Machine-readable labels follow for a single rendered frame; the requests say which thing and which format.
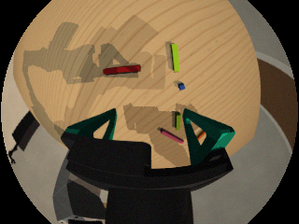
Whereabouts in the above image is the orange rod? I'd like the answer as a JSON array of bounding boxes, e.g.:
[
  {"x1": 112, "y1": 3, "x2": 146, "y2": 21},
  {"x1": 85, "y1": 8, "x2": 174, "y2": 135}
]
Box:
[{"x1": 196, "y1": 131, "x2": 206, "y2": 140}]

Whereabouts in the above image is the pink rod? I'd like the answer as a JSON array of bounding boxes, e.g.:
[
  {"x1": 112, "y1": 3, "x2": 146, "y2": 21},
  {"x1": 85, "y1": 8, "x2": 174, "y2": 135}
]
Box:
[{"x1": 161, "y1": 129, "x2": 184, "y2": 144}]

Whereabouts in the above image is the dark red rod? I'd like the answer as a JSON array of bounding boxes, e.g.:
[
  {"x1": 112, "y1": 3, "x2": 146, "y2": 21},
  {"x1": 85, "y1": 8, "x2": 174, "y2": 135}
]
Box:
[{"x1": 103, "y1": 65, "x2": 140, "y2": 75}]

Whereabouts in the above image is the lime green rod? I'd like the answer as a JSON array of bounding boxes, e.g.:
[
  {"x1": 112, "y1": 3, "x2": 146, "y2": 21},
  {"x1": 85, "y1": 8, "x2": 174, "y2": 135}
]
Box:
[
  {"x1": 176, "y1": 113, "x2": 181, "y2": 131},
  {"x1": 170, "y1": 44, "x2": 179, "y2": 72}
]

